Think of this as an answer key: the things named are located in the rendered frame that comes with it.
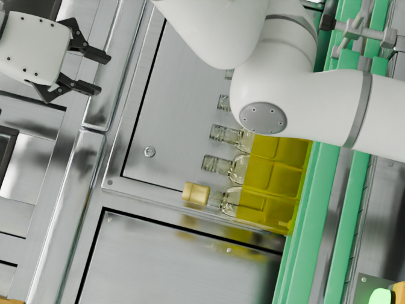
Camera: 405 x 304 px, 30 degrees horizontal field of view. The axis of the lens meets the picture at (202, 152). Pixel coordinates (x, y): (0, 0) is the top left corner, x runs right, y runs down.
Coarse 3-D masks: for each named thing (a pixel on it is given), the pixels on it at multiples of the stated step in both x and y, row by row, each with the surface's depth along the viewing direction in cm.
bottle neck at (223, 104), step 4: (220, 96) 135; (224, 96) 135; (228, 96) 135; (220, 100) 134; (224, 100) 135; (228, 100) 135; (220, 104) 135; (224, 104) 135; (228, 104) 134; (216, 108) 136; (220, 108) 135; (224, 108) 135; (228, 108) 135
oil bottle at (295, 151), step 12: (240, 132) 133; (252, 132) 132; (240, 144) 132; (252, 144) 131; (264, 144) 131; (276, 144) 132; (288, 144) 132; (300, 144) 132; (264, 156) 131; (276, 156) 131; (288, 156) 131; (300, 156) 131
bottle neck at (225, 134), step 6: (216, 126) 134; (222, 126) 134; (210, 132) 133; (216, 132) 133; (222, 132) 133; (228, 132) 133; (234, 132) 133; (210, 138) 134; (216, 138) 133; (222, 138) 133; (228, 138) 133; (234, 138) 133; (234, 144) 134
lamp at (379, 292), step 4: (380, 288) 109; (376, 292) 109; (380, 292) 108; (384, 292) 108; (388, 292) 108; (392, 292) 108; (372, 296) 109; (376, 296) 108; (380, 296) 108; (384, 296) 107; (388, 296) 108; (392, 296) 108; (372, 300) 108; (376, 300) 108; (380, 300) 107; (384, 300) 107; (388, 300) 107; (392, 300) 107
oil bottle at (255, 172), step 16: (240, 160) 130; (256, 160) 130; (272, 160) 131; (240, 176) 130; (256, 176) 130; (272, 176) 130; (288, 176) 130; (304, 176) 130; (272, 192) 130; (288, 192) 129
